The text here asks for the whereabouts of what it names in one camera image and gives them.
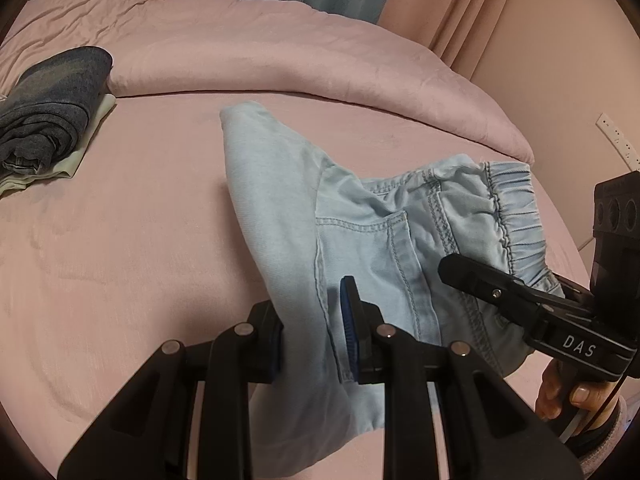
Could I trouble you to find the folded dark blue jeans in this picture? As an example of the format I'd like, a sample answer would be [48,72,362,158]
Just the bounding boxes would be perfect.
[1,46,113,176]

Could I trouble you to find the white wall power strip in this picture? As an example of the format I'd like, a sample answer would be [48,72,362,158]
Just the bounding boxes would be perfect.
[596,113,640,171]

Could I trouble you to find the pink folded duvet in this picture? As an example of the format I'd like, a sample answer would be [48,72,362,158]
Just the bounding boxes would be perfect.
[1,0,534,162]

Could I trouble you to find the black tracker camera box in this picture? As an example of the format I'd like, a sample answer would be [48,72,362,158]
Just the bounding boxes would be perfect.
[590,171,639,315]

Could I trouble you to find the light blue strawberry pants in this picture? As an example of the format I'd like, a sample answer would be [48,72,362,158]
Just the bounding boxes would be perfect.
[218,100,566,478]

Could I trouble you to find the right hand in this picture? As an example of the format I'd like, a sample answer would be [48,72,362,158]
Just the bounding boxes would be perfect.
[535,359,618,427]

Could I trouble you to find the folded pale green garment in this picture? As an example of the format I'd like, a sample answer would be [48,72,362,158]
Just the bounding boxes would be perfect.
[0,93,117,196]

